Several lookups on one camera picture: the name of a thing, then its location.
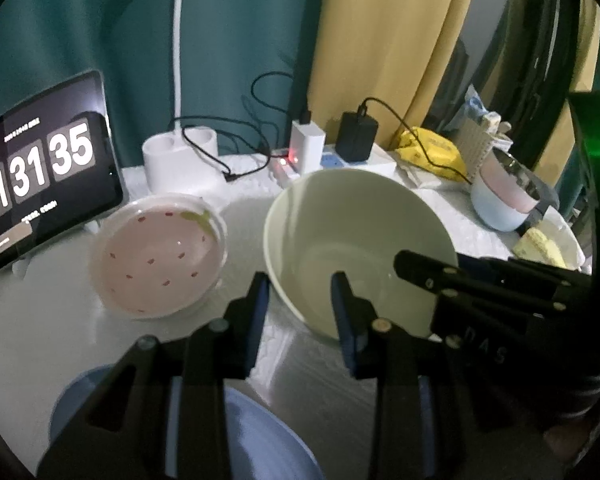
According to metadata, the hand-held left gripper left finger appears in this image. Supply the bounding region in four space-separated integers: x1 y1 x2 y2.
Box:
37 271 272 480

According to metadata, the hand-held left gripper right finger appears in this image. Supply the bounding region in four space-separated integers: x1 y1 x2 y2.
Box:
330 271 556 480

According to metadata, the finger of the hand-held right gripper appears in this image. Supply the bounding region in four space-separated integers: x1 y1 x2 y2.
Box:
394 249 593 313

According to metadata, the cream bowl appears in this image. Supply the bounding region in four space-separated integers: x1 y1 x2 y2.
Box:
263 169 460 343

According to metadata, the pink strawberry print bowl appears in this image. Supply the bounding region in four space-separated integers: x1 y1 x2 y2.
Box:
91 192 228 320

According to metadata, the person's right hand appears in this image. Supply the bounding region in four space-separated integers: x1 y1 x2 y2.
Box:
544 427 588 461

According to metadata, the white power strip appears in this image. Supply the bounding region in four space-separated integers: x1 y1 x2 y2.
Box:
270 142 398 186

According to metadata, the small pink bowl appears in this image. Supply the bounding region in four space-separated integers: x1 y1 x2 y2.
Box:
481 152 541 213

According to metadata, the yellow packet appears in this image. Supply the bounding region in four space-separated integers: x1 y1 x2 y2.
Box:
397 126 467 181

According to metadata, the cream storage basket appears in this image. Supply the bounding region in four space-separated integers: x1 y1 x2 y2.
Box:
459 119 498 183

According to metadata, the dark grey cloth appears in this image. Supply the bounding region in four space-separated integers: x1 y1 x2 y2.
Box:
527 200 561 231

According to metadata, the metal bowl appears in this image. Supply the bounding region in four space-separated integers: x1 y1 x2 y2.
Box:
490 152 561 206

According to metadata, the black charger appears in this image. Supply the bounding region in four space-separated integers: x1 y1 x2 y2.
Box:
335 111 379 162

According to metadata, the white charger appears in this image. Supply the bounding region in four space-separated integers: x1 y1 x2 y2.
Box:
291 120 327 175

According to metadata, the blue white packet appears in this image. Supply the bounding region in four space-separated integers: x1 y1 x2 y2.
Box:
462 85 492 123

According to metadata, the white desk lamp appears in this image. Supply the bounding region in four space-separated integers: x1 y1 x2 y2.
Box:
142 0 221 196

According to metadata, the black framed window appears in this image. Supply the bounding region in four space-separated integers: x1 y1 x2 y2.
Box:
425 0 581 171

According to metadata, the black tablet showing clock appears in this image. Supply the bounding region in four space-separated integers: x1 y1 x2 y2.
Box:
0 70 125 272

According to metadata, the green curtain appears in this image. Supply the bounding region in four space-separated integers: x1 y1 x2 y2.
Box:
0 0 326 171

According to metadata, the black lamp cable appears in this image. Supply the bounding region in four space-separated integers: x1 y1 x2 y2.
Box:
170 117 276 183

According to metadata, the black charger cable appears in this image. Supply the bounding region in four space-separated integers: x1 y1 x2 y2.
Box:
357 97 473 183

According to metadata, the black looped cable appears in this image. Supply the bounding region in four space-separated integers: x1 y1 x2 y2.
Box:
250 72 312 126

